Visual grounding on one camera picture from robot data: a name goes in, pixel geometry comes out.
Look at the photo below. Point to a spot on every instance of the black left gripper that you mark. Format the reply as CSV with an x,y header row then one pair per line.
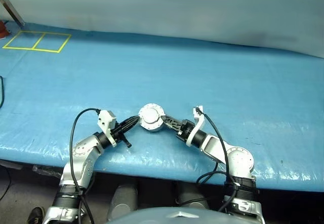
x,y
117,132

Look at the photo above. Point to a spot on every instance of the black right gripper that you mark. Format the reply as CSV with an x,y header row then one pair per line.
x,y
186,129

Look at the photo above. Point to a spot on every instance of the round metal motor lid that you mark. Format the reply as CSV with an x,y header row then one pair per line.
x,y
151,115

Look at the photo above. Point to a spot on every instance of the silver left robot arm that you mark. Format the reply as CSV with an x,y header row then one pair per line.
x,y
83,150

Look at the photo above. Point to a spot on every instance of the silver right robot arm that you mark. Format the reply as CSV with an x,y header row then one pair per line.
x,y
238,158

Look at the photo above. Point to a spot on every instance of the blue table cover sheet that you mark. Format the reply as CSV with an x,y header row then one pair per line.
x,y
202,77

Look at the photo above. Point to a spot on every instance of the grey rounded robot leg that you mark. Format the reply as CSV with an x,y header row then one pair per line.
x,y
122,201
193,196

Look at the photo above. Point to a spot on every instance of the grey robot torso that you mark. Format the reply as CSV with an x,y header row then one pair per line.
x,y
172,217

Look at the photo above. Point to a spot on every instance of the yellow tape rectangles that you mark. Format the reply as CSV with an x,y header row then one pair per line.
x,y
39,41

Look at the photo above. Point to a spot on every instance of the black shoe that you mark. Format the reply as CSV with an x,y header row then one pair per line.
x,y
35,216

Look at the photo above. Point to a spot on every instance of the red object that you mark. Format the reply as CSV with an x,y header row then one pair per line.
x,y
3,30

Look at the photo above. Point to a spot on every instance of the slanted metal pole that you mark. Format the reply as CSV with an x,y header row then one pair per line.
x,y
11,8

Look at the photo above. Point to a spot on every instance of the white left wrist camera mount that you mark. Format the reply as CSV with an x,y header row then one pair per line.
x,y
106,118

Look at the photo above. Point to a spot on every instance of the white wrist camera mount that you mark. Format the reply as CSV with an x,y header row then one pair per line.
x,y
106,118
198,125

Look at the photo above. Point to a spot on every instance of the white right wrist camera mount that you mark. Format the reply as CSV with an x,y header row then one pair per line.
x,y
198,125

